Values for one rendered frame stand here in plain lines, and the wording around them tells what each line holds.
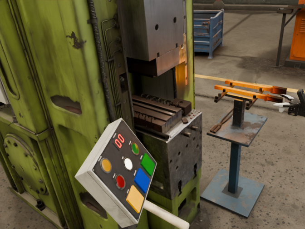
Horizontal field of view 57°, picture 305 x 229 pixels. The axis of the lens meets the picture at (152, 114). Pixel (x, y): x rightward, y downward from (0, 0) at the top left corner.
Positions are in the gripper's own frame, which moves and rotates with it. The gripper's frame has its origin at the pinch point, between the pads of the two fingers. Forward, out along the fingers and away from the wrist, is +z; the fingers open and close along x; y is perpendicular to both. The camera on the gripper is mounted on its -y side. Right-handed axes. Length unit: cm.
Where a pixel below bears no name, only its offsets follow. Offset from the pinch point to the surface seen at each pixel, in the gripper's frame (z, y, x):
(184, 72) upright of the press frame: 55, -16, -21
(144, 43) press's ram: 43, -51, -72
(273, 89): 5.5, -0.4, 11.6
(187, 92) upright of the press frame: 55, 0, -18
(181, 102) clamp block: 46, -4, -39
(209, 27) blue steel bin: 192, 38, 284
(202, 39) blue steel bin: 206, 61, 284
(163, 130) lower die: 41, 0, -65
